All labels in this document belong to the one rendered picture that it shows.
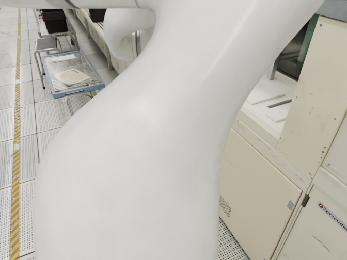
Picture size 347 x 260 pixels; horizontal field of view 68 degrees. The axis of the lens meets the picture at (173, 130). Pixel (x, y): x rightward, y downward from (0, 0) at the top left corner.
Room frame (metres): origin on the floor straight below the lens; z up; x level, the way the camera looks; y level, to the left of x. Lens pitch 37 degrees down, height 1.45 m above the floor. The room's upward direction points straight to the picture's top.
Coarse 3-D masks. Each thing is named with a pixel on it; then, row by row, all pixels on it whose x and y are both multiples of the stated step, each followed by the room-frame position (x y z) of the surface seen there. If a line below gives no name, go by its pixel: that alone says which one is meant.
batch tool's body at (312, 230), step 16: (336, 144) 0.56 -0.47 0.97; (336, 160) 0.54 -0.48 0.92; (320, 176) 0.56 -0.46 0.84; (336, 176) 0.53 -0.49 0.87; (320, 192) 0.54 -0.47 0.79; (336, 192) 0.50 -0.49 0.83; (304, 208) 0.56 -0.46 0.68; (320, 208) 0.52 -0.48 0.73; (336, 208) 0.48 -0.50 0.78; (304, 224) 0.53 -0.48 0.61; (320, 224) 0.49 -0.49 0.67; (336, 224) 0.46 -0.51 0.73; (288, 240) 0.55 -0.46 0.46; (304, 240) 0.51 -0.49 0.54; (320, 240) 0.47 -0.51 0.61; (336, 240) 0.44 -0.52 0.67; (288, 256) 0.53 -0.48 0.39; (304, 256) 0.49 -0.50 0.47; (320, 256) 0.45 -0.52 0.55; (336, 256) 0.42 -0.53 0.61
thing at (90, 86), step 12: (48, 60) 2.45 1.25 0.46; (72, 60) 2.46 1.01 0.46; (84, 60) 2.46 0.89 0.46; (48, 72) 2.17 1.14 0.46; (84, 72) 2.18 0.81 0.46; (96, 72) 2.17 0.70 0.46; (72, 84) 1.94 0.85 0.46; (84, 84) 1.94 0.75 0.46; (96, 84) 1.94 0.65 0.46; (60, 96) 1.79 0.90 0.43; (60, 108) 1.79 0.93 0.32
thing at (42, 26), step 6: (42, 24) 3.77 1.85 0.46; (42, 30) 3.49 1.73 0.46; (72, 30) 3.49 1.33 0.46; (42, 36) 3.28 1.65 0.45; (48, 36) 3.31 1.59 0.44; (54, 36) 3.34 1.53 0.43; (60, 36) 3.37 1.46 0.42; (72, 36) 4.06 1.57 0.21; (72, 42) 4.22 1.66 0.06; (78, 48) 3.46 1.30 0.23; (48, 54) 3.29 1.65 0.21; (54, 54) 3.33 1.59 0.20; (54, 66) 3.30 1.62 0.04
